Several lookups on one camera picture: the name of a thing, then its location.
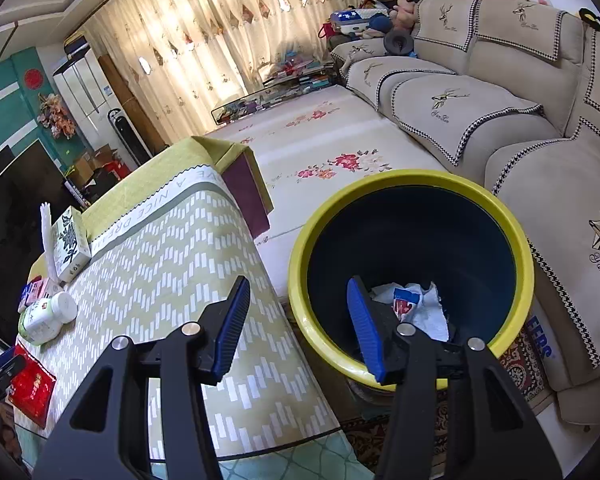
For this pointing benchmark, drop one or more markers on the white blue printed sheet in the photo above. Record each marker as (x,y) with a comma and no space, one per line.
(541,340)

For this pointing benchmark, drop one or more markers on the black yellow plush toy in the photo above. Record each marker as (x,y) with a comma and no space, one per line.
(596,21)

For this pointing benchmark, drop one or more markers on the open cardboard boxes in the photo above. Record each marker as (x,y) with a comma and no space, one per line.
(92,165)

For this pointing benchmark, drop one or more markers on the red snack packet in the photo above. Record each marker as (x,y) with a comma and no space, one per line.
(32,390)

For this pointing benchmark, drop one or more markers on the red round wall decoration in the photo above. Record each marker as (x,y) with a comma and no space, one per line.
(34,79)

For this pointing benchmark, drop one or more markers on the white cap plastic bottle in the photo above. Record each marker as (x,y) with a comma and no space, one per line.
(42,322)

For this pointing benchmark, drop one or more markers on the blue star print bag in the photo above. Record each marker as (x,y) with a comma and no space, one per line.
(355,20)

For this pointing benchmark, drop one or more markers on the pink plush doll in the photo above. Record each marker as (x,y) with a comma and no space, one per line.
(405,14)

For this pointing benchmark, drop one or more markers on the beige sofa with deer covers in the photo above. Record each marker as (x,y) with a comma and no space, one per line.
(480,110)

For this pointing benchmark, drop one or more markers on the hanging flower decoration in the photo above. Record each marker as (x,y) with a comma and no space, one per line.
(56,115)

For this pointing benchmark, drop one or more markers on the dark box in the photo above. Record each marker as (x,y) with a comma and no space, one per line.
(76,44)

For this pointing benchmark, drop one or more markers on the beige embroidered curtain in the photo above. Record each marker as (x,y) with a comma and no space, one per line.
(145,65)
(270,20)

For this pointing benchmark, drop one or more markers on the pale green floral box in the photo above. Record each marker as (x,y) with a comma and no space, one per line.
(70,245)

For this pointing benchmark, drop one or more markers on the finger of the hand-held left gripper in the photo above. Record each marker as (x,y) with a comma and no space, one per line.
(7,367)

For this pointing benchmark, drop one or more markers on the printed wrapper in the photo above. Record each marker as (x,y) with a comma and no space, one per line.
(405,305)

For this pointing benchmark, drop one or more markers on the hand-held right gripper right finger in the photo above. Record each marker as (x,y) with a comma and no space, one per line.
(367,330)

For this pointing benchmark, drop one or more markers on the blue red packet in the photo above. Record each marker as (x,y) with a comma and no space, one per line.
(29,297)

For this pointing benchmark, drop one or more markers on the large curved television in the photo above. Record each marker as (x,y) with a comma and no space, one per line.
(5,220)

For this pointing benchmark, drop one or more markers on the red bag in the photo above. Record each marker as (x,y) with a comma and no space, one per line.
(326,30)

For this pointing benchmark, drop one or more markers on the yellow rim dark trash bin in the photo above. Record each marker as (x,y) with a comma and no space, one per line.
(430,240)

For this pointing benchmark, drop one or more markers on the white spiky plastic rack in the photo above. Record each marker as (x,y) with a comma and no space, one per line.
(47,240)

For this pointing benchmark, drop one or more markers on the floral white floor mat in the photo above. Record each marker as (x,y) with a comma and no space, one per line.
(340,135)

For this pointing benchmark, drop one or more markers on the patterned green tablecloth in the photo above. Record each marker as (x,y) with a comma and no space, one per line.
(180,260)

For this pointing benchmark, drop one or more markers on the pile of books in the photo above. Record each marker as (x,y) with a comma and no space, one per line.
(300,80)

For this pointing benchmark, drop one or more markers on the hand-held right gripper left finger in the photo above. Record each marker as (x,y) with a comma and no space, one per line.
(230,330)

